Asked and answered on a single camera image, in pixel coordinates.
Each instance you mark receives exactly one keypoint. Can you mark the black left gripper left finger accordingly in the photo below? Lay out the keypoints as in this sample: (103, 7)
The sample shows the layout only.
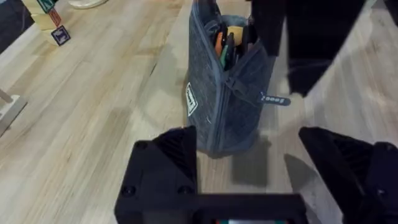
(161, 174)

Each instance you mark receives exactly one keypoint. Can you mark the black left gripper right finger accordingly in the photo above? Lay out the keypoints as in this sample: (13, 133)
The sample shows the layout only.
(367, 183)

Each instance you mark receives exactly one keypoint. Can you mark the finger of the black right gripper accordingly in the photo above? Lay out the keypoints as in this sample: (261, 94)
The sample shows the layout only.
(314, 40)
(269, 25)

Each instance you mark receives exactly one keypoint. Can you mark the blue-grey soft zip bag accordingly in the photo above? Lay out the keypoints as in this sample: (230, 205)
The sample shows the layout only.
(236, 124)

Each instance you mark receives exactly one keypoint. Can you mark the wooden letter block stack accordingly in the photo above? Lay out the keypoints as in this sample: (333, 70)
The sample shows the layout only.
(46, 21)

